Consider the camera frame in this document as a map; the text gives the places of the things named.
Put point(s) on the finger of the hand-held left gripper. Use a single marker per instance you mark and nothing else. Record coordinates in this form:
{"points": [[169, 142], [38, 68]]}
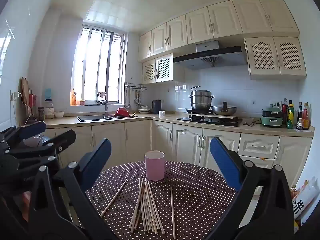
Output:
{"points": [[30, 130], [62, 140]]}

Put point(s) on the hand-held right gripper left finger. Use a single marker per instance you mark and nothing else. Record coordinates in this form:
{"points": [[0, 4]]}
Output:
{"points": [[96, 162]]}

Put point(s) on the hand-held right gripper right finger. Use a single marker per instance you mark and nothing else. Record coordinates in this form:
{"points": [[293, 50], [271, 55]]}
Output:
{"points": [[223, 161]]}

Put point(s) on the wooden chopstick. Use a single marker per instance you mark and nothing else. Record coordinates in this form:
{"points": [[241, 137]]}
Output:
{"points": [[172, 212], [113, 198]]}

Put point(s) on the pink cup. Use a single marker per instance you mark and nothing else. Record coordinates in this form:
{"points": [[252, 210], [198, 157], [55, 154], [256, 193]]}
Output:
{"points": [[154, 167]]}

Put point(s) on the bunch of wooden chopsticks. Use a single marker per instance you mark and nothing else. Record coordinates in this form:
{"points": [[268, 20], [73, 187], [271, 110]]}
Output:
{"points": [[147, 205]]}

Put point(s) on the small dark jar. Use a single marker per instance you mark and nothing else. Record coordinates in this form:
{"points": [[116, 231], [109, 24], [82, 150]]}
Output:
{"points": [[41, 114]]}

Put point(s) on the red knife holder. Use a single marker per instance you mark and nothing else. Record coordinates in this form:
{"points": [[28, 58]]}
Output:
{"points": [[32, 105]]}

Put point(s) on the white bowl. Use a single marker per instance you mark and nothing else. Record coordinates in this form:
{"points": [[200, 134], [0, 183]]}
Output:
{"points": [[59, 114]]}

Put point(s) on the wooden cutting board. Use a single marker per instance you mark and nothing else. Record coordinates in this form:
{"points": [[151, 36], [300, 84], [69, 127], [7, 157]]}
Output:
{"points": [[25, 95]]}

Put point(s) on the stainless steel sink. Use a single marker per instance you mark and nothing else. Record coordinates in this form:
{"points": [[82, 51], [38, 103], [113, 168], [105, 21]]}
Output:
{"points": [[91, 117]]}

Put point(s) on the small red lidded jar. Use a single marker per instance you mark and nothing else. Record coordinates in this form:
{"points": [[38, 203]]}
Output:
{"points": [[82, 102]]}

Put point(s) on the black gas stove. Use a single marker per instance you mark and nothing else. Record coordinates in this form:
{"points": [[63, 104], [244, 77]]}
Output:
{"points": [[210, 121]]}

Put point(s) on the brown polka dot tablecloth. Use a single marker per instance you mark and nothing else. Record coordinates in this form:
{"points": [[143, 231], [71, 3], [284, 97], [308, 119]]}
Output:
{"points": [[195, 192]]}

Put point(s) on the crumpled cloth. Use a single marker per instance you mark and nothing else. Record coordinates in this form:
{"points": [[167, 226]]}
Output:
{"points": [[248, 123]]}

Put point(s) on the steel wok with lid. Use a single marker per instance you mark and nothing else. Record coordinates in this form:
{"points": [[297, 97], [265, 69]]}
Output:
{"points": [[223, 109]]}

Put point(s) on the red bowl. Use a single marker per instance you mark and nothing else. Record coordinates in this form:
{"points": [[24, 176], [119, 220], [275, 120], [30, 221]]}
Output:
{"points": [[121, 112]]}

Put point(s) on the metal faucet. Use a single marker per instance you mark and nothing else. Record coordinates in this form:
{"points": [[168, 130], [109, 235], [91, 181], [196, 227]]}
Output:
{"points": [[105, 102]]}

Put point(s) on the black induction cooker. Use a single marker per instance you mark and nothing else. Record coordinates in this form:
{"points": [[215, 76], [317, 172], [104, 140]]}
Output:
{"points": [[197, 111]]}

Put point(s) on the green multicooker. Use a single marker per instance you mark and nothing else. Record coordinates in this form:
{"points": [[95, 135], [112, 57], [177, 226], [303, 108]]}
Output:
{"points": [[272, 117]]}

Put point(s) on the stainless steel steamer pot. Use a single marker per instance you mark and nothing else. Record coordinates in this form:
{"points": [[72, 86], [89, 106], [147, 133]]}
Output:
{"points": [[201, 100]]}

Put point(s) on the stack of white plates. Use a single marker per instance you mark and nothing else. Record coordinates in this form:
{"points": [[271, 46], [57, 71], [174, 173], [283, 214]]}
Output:
{"points": [[144, 110]]}

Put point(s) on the small white cup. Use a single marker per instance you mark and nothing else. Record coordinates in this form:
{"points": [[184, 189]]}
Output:
{"points": [[162, 113]]}

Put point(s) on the green and yellow bottle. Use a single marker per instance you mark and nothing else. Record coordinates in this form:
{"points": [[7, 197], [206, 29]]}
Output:
{"points": [[290, 117]]}

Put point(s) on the dark bottle with red cap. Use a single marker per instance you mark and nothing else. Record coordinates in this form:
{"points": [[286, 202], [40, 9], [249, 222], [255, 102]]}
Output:
{"points": [[284, 110]]}

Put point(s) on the black electric kettle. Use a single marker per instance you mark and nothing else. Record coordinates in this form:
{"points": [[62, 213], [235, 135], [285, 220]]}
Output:
{"points": [[156, 107]]}

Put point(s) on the barred kitchen window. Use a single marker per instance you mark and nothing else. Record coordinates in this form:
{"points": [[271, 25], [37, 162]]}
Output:
{"points": [[98, 65]]}

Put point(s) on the double backsplash socket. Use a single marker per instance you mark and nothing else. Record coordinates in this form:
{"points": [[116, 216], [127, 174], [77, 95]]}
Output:
{"points": [[181, 87]]}

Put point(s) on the dark sauce bottle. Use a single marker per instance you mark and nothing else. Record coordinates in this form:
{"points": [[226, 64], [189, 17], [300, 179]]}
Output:
{"points": [[299, 118]]}

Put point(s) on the printed white bag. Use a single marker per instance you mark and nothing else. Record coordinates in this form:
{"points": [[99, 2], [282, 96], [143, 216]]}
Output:
{"points": [[303, 200]]}

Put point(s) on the red orange sauce bottle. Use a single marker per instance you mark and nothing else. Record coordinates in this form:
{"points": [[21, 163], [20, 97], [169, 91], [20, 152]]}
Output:
{"points": [[306, 118]]}

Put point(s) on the black range hood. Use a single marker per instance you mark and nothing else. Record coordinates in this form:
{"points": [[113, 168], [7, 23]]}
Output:
{"points": [[210, 56]]}

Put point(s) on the wall socket with charger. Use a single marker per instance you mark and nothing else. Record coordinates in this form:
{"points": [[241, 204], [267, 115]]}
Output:
{"points": [[15, 95]]}

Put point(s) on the blue wall holder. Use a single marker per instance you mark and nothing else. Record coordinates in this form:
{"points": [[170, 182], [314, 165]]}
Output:
{"points": [[47, 93]]}

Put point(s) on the white wall socket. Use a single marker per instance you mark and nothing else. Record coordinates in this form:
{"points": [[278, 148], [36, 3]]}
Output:
{"points": [[275, 104]]}

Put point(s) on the wall rail with hanging utensils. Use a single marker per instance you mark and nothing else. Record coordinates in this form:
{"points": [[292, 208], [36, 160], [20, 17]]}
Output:
{"points": [[135, 87]]}

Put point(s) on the lattice door wall cabinet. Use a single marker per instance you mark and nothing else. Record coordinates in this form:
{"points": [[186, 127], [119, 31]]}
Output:
{"points": [[160, 68], [275, 56]]}

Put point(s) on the cream upper wall cabinets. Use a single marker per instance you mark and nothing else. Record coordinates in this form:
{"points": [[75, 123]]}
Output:
{"points": [[212, 25]]}

